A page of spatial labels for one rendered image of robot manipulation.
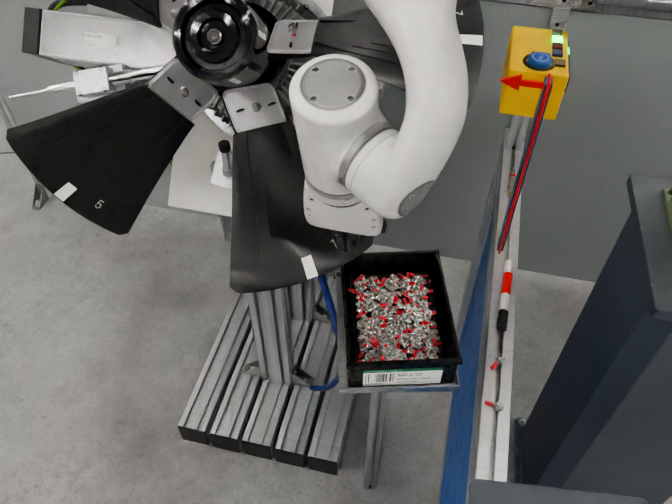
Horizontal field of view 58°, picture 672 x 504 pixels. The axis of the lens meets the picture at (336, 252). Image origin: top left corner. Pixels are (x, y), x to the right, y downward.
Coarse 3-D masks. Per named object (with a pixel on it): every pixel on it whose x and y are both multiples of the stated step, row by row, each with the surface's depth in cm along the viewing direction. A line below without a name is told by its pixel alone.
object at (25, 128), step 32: (128, 96) 87; (32, 128) 88; (64, 128) 88; (96, 128) 89; (128, 128) 90; (160, 128) 91; (32, 160) 90; (64, 160) 91; (96, 160) 92; (128, 160) 93; (160, 160) 95; (96, 192) 95; (128, 192) 96; (96, 224) 97; (128, 224) 99
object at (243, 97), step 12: (264, 84) 90; (228, 96) 86; (240, 96) 87; (252, 96) 88; (264, 96) 89; (276, 96) 90; (228, 108) 85; (240, 108) 86; (264, 108) 89; (276, 108) 90; (240, 120) 86; (252, 120) 87; (264, 120) 89; (276, 120) 90
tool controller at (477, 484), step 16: (480, 480) 41; (480, 496) 40; (496, 496) 40; (512, 496) 39; (528, 496) 39; (544, 496) 39; (560, 496) 39; (576, 496) 38; (592, 496) 38; (608, 496) 38; (624, 496) 38
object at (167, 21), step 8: (160, 0) 88; (168, 0) 87; (176, 0) 86; (184, 0) 86; (160, 8) 90; (168, 8) 89; (176, 8) 88; (160, 16) 91; (168, 16) 90; (168, 24) 91
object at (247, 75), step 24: (192, 0) 81; (216, 0) 81; (240, 0) 80; (192, 24) 82; (216, 24) 82; (240, 24) 81; (264, 24) 85; (192, 48) 83; (216, 48) 82; (240, 48) 82; (264, 48) 84; (192, 72) 82; (216, 72) 82; (240, 72) 82; (264, 72) 91
